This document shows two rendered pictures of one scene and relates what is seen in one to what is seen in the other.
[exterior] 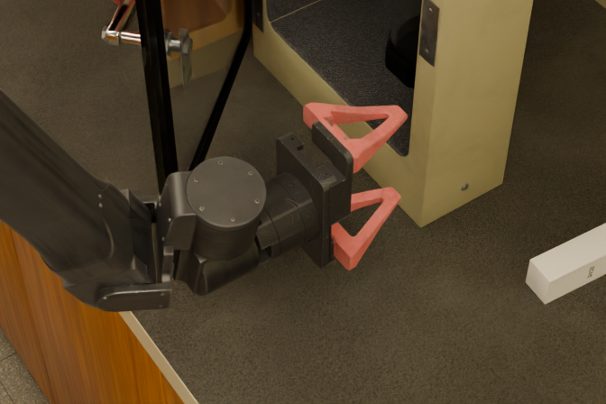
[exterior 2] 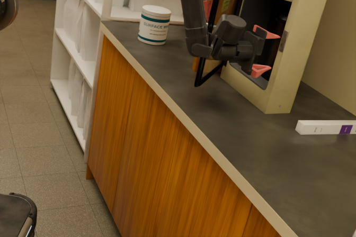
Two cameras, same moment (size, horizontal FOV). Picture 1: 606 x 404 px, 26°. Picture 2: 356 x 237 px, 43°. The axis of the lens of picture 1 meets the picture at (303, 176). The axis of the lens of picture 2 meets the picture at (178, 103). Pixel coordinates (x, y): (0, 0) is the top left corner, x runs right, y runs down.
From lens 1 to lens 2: 74 cm
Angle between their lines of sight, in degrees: 24
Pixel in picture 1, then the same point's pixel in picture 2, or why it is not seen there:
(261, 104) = (221, 84)
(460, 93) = (286, 66)
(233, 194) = (238, 21)
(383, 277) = (252, 118)
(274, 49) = (228, 71)
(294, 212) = (247, 46)
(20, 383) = (98, 211)
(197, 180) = (229, 16)
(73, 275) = (190, 32)
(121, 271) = (202, 36)
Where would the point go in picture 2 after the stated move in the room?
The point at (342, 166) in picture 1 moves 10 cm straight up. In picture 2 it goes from (263, 35) to (273, 0)
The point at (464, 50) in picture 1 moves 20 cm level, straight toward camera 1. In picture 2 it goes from (291, 51) to (284, 67)
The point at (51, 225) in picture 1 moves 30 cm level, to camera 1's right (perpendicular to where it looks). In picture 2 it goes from (193, 8) to (309, 34)
